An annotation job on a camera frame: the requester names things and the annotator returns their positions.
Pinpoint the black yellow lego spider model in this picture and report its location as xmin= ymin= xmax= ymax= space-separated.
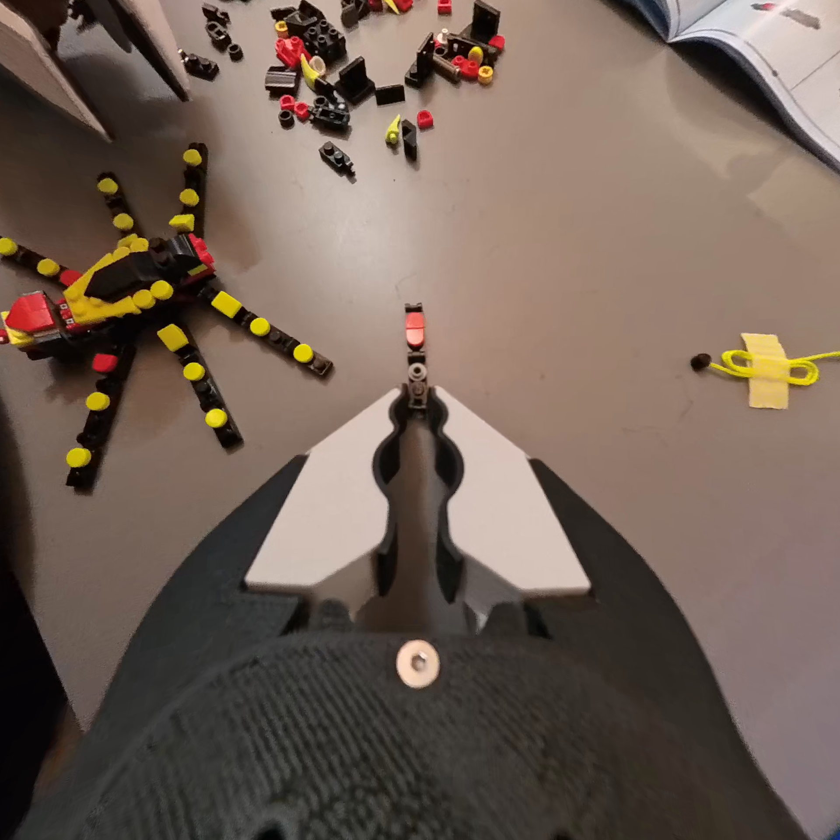
xmin=0 ymin=141 xmax=334 ymax=494

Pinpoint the pile of loose lego pieces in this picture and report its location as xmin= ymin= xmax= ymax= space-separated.
xmin=177 ymin=0 xmax=508 ymax=179

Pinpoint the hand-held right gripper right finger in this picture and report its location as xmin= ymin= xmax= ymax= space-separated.
xmin=428 ymin=385 xmax=593 ymax=632

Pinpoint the yellow tape strip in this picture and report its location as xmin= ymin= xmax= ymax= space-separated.
xmin=740 ymin=332 xmax=790 ymax=410

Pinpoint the neon yellow cord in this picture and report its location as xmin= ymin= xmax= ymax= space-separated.
xmin=690 ymin=350 xmax=840 ymax=388

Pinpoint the lego instruction booklet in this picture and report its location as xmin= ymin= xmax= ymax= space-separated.
xmin=617 ymin=0 xmax=840 ymax=173

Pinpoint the small black red lego assembly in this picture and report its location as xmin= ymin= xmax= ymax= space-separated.
xmin=402 ymin=302 xmax=434 ymax=411

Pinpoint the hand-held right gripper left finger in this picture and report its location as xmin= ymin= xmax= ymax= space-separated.
xmin=243 ymin=386 xmax=403 ymax=623

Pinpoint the cardboard box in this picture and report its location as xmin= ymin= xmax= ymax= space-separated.
xmin=0 ymin=0 xmax=191 ymax=142

